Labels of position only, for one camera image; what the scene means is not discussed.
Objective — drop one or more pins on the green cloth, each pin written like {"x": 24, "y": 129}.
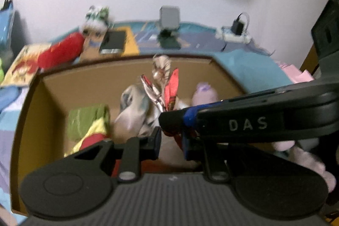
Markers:
{"x": 84, "y": 117}

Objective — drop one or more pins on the pink plush toy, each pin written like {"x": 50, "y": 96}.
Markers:
{"x": 304, "y": 159}

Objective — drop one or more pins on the black charger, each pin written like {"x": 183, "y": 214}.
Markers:
{"x": 237, "y": 26}

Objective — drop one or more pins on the white and green plush toy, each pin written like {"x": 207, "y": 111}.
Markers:
{"x": 96, "y": 19}

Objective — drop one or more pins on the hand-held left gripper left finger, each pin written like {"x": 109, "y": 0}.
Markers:
{"x": 158, "y": 140}

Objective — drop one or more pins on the picture book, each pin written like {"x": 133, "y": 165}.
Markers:
{"x": 23, "y": 67}

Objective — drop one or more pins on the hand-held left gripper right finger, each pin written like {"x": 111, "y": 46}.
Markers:
{"x": 186, "y": 147}

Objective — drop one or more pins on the red plush toy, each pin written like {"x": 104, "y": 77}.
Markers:
{"x": 61, "y": 50}

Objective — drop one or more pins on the grey and white plush toy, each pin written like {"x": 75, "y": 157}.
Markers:
{"x": 132, "y": 109}

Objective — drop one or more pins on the purple plush toy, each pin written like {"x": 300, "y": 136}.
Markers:
{"x": 204, "y": 95}

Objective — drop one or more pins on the grey camera on stand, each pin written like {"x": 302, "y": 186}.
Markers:
{"x": 169, "y": 16}

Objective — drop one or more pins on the white power strip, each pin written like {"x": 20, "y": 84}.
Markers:
{"x": 233, "y": 37}

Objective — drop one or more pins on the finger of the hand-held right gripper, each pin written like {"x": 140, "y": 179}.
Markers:
{"x": 238, "y": 122}

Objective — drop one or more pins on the red cloth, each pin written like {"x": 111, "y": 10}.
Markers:
{"x": 91, "y": 140}

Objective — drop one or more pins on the blue plastic bag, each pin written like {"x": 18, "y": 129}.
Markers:
{"x": 6, "y": 22}

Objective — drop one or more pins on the cardboard box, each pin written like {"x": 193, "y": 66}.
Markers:
{"x": 79, "y": 77}

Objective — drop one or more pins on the yellow cloth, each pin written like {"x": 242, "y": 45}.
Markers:
{"x": 92, "y": 130}

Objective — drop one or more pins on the black phone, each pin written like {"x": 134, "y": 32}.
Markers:
{"x": 114, "y": 42}

